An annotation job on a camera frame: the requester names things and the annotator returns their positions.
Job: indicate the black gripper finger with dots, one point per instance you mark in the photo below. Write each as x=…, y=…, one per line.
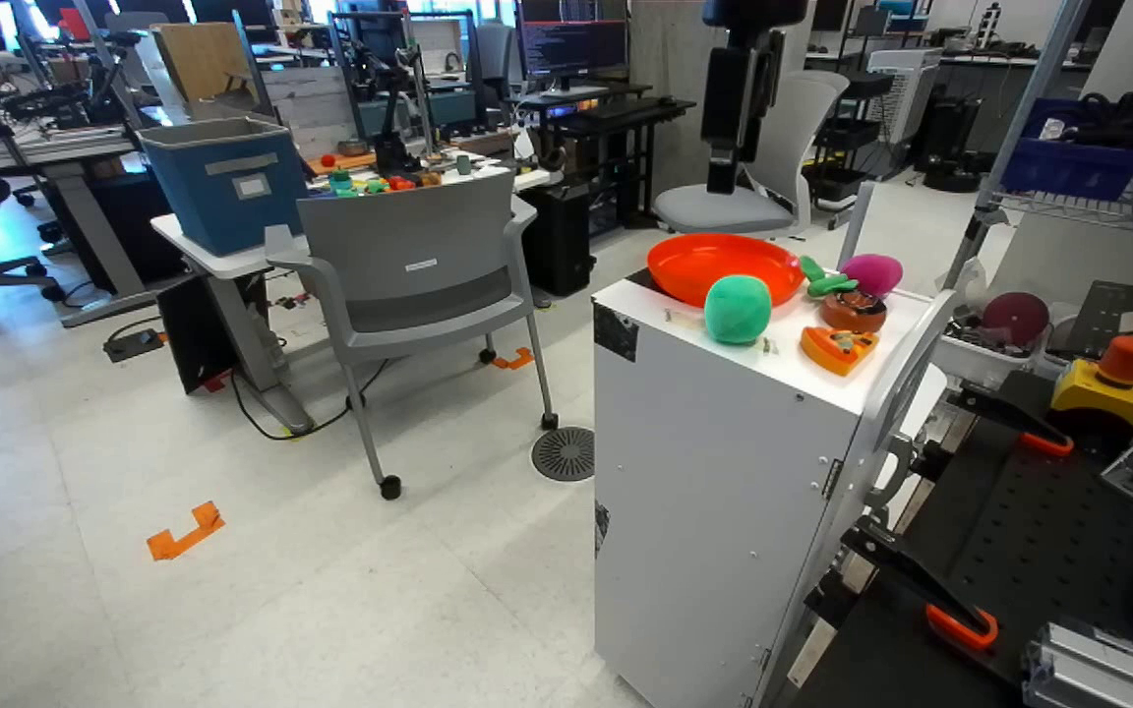
x=768, y=92
x=725, y=118

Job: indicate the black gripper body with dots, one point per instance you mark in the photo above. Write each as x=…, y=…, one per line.
x=759, y=17

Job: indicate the green plush ball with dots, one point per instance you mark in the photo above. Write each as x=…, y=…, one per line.
x=736, y=311

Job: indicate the orange plastic plate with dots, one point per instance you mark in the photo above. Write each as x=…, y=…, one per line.
x=710, y=261

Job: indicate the white mesh office chair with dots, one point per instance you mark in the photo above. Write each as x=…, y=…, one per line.
x=677, y=207

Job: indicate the black desk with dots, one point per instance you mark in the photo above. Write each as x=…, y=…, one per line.
x=618, y=118

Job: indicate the black computer monitor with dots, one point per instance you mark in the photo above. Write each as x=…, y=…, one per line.
x=573, y=48

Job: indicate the black computer tower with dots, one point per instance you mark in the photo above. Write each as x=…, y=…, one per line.
x=561, y=236

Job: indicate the magenta plush radish toy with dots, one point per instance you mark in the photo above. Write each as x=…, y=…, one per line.
x=870, y=274

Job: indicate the brown toy donut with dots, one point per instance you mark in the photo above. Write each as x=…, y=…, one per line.
x=851, y=311

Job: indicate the orange toy pizza slice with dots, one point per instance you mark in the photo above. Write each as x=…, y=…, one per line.
x=836, y=352

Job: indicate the gray metal shelf rack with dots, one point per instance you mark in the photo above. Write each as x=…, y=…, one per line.
x=1050, y=81

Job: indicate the blue plastic crate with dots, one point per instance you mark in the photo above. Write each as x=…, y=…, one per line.
x=1079, y=166

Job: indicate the gray plastic rolling chair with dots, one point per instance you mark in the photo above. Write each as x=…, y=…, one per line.
x=411, y=257

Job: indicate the round gray floor base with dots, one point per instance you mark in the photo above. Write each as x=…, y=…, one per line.
x=566, y=452

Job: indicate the white toy kitchen unit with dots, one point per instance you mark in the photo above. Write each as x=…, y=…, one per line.
x=710, y=497

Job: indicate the yellow emergency stop button box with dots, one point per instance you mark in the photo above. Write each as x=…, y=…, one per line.
x=1101, y=392

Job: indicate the blue storage bin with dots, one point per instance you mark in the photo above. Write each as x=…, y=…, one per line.
x=225, y=183

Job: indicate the brown cardboard box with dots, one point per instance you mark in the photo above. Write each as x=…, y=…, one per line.
x=205, y=63

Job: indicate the black perforated breadboard table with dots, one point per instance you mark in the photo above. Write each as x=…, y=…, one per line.
x=1051, y=550

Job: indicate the black power adapter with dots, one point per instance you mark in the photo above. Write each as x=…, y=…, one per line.
x=136, y=342

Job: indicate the gray desk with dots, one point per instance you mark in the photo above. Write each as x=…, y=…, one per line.
x=28, y=145

